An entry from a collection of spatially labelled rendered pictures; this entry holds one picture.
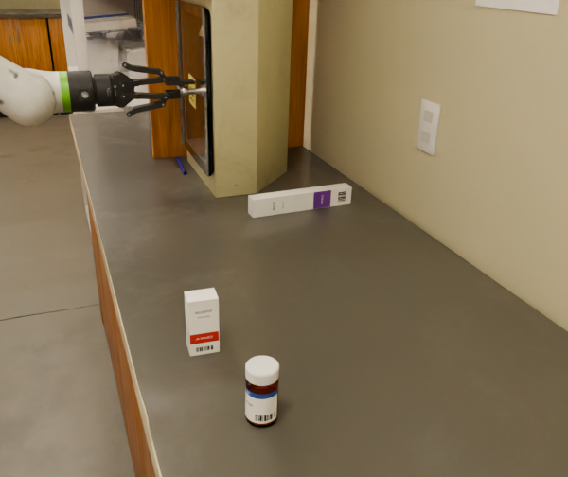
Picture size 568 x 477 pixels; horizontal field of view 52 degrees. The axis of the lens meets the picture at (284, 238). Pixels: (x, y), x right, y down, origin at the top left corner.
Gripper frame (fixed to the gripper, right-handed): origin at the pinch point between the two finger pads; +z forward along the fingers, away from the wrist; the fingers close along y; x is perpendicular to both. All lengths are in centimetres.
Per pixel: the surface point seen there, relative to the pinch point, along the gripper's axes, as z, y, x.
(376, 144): 49, -14, -14
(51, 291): -42, -119, 126
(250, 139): 14.8, -11.5, -10.8
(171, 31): 3.7, 10.5, 26.0
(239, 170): 12.1, -19.4, -10.7
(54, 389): -43, -120, 49
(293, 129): 42, -20, 26
